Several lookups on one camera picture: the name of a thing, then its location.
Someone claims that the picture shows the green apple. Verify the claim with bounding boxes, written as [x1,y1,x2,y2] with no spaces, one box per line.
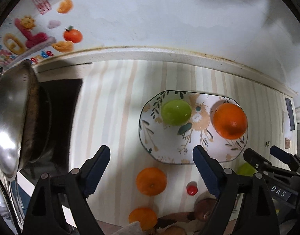
[161,100,192,126]
[237,162,257,177]

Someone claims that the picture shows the dark red apple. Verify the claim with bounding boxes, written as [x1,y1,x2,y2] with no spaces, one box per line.
[193,198,216,222]

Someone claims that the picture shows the large orange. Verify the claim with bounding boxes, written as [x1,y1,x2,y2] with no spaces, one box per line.
[212,103,248,140]

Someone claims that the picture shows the cherry tomato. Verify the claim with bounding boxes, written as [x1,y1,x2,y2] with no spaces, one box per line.
[186,184,198,196]

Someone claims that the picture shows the tangerine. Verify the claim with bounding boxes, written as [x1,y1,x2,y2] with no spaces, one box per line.
[128,207,158,231]
[136,167,167,196]

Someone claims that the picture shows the small brown card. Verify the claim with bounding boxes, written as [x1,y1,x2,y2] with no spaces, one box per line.
[285,138,291,149]

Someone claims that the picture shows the white paper sheet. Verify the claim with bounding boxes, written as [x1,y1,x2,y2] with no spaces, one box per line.
[282,112,292,140]

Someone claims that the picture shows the blue smartphone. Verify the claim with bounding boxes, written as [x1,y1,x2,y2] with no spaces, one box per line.
[285,98,295,131]

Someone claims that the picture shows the striped cat table mat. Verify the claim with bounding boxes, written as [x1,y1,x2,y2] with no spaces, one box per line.
[67,58,299,235]

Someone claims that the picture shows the oval floral ceramic plate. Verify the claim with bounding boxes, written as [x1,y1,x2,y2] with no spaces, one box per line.
[139,90,248,165]

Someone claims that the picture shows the black induction cooktop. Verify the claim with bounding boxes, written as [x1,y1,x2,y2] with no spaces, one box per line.
[20,79,83,180]

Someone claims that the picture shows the steel wok with lid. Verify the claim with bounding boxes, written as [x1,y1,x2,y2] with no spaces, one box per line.
[0,60,39,180]

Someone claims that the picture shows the colourful wall sticker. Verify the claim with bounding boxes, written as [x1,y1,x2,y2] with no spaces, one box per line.
[0,0,84,69]

